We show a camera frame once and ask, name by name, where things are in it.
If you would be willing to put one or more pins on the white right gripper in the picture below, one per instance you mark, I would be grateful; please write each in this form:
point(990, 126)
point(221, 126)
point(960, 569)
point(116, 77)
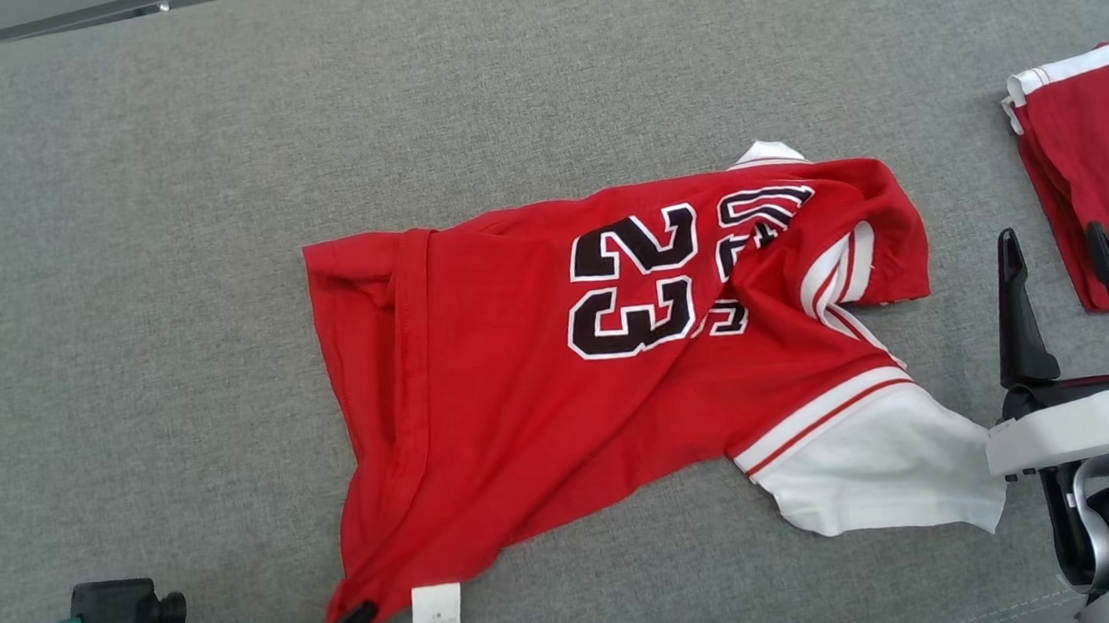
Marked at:
point(1077, 431)

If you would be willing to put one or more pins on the red jersey number 23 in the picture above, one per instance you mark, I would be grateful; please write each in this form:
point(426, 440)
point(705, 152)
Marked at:
point(524, 425)

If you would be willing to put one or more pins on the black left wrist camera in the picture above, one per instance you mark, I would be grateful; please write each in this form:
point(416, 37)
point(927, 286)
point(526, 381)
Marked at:
point(114, 616)

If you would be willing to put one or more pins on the grey partition base rail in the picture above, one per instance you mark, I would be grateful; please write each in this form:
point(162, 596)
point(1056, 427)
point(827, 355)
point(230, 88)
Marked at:
point(38, 25)

